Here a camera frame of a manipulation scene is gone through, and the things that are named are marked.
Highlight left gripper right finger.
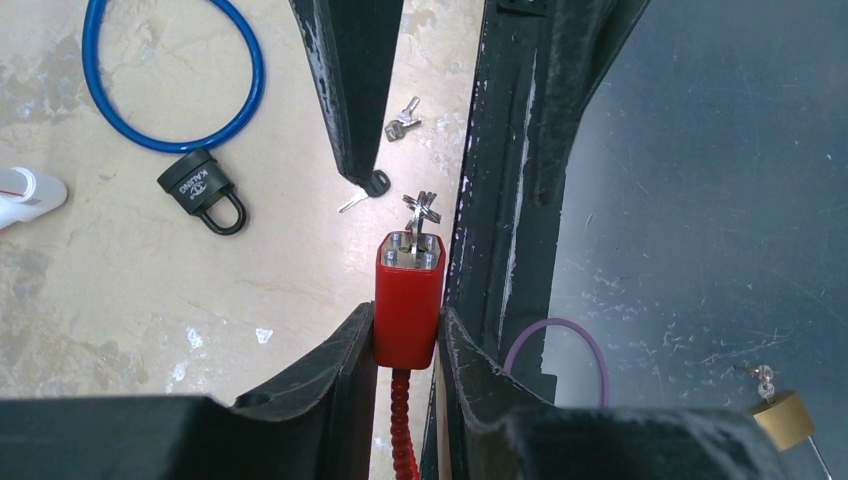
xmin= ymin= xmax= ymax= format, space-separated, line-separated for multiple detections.
xmin=433 ymin=307 xmax=791 ymax=479

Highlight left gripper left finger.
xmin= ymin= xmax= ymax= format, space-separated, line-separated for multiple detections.
xmin=1 ymin=302 xmax=377 ymax=479

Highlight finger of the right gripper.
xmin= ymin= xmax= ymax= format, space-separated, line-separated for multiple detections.
xmin=446 ymin=1 xmax=647 ymax=398
xmin=290 ymin=0 xmax=404 ymax=187

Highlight black head key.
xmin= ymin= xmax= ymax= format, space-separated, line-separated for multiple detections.
xmin=337 ymin=169 xmax=391 ymax=214

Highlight red cable lock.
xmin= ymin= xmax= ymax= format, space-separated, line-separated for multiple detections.
xmin=374 ymin=191 xmax=445 ymax=479

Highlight black padlock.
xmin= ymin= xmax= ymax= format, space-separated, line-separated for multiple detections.
xmin=157 ymin=148 xmax=248 ymax=236

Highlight brass padlock with keys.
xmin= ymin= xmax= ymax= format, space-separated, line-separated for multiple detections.
xmin=734 ymin=364 xmax=833 ymax=479

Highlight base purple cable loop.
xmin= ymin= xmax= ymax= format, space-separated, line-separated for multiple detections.
xmin=503 ymin=317 xmax=611 ymax=409

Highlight blue cable lock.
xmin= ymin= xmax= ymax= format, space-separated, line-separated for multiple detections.
xmin=81 ymin=1 xmax=266 ymax=154

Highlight white PVC pipe frame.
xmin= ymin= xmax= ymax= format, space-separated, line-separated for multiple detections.
xmin=1 ymin=167 xmax=68 ymax=229

